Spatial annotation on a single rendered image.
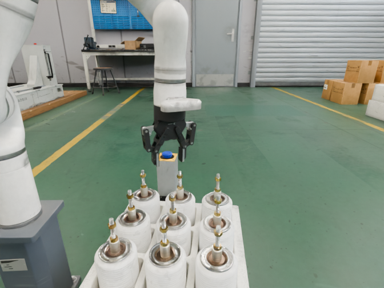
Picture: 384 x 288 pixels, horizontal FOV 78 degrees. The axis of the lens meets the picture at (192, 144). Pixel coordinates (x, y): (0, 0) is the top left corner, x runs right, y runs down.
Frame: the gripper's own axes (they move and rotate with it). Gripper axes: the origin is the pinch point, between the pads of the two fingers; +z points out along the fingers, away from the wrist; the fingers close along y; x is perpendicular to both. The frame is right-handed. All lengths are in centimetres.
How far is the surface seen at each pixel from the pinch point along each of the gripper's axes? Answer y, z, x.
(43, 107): 42, 53, -291
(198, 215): -12.6, 25.1, -3.9
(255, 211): -50, 43, -13
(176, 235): 1.0, 18.5, 7.3
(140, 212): 6.7, 18.2, -4.8
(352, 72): -351, -1, -151
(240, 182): -60, 44, -37
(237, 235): -17.8, 24.2, 9.9
